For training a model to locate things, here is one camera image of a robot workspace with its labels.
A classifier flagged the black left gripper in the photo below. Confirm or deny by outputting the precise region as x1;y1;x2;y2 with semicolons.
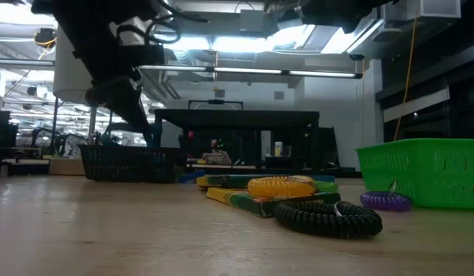
74;44;165;149

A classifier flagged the black plastic slotted basket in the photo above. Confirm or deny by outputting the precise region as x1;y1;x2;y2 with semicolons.
78;143;183;183

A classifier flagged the Crayola crayon box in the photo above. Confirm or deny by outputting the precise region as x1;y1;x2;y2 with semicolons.
195;174;314;191
205;186;342;219

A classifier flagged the yellow coil wristband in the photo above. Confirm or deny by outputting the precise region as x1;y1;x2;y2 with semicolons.
247;175;319;199

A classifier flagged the green coil wristband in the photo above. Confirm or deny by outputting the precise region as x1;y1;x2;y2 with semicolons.
315;180;339;194

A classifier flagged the black coil wristband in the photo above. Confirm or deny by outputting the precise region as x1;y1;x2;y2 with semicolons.
273;200;383;239

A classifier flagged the purple coil wristband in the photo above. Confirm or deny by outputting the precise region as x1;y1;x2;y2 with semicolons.
359;181;413;212

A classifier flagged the green plastic slotted basket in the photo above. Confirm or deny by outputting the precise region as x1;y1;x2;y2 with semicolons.
355;138;474;211

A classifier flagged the black mesh desk riser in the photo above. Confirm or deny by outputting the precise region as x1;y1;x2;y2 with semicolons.
152;108;321;174

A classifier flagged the white paper towel roll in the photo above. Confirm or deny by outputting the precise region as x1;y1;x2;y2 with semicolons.
48;17;148;176

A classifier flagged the person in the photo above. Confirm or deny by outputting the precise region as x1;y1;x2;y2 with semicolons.
201;138;233;166

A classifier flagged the long ceiling light bar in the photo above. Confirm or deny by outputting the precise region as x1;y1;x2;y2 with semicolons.
139;63;364;80

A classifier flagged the black ceiling cord reel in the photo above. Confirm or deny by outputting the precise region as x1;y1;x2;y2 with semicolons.
34;27;58;49

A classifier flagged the yellow hanging extension cord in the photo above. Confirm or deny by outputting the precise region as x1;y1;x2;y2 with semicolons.
392;17;419;142

